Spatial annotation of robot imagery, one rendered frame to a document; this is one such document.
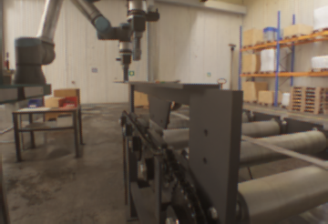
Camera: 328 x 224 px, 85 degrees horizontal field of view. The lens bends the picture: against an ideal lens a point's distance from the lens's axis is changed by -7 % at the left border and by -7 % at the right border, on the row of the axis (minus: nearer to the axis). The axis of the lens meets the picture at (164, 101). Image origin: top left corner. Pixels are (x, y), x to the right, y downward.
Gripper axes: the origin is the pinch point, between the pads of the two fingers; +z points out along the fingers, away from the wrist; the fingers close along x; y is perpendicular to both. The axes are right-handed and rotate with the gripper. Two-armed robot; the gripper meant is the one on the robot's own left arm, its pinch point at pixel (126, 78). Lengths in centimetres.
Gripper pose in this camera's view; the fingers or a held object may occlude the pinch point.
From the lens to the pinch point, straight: 113.1
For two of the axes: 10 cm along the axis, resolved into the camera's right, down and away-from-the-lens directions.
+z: 0.0, 9.9, 1.0
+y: -9.5, 0.3, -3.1
